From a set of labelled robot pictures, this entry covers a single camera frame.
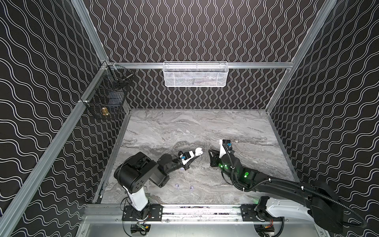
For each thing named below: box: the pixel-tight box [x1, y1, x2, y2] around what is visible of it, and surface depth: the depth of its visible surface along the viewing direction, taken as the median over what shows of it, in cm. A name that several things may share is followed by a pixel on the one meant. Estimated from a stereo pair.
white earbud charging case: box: [194, 147, 204, 157], surface depth 82 cm
